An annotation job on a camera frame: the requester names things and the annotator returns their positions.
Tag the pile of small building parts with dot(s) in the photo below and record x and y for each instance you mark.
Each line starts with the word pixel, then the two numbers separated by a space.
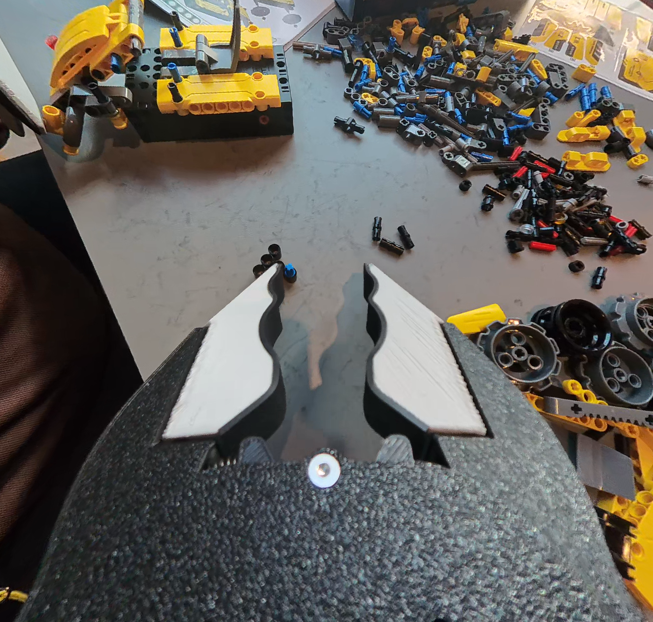
pixel 480 101

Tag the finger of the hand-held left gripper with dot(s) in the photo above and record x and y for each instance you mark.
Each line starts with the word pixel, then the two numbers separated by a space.
pixel 12 96

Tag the black wheel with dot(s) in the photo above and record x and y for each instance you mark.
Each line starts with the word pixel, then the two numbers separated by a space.
pixel 580 326

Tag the yellow curved panel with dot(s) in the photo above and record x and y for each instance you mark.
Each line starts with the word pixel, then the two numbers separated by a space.
pixel 476 319

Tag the black connector pin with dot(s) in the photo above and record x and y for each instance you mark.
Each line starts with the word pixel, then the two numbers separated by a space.
pixel 405 236
pixel 377 229
pixel 391 245

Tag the black multi-hole connector piece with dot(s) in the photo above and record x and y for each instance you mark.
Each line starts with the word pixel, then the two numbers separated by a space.
pixel 268 258

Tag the yellow toy vehicle model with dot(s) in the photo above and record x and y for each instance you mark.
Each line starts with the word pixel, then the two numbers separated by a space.
pixel 214 91

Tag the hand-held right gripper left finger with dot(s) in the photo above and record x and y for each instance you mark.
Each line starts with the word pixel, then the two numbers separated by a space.
pixel 224 372

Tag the sticker sheet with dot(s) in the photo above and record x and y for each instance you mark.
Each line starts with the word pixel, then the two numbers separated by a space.
pixel 592 30

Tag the grey desk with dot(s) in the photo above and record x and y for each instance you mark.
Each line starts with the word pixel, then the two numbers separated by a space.
pixel 255 203

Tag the blue connector pin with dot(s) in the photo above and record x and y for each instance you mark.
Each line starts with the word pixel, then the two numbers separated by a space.
pixel 290 271

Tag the pile of yellow beams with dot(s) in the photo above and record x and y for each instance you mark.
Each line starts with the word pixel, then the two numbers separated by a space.
pixel 628 520

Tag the black long axle pin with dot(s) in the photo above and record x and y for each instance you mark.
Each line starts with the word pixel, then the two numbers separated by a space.
pixel 348 126

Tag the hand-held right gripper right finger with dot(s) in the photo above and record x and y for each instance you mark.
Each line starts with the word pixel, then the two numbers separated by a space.
pixel 423 372

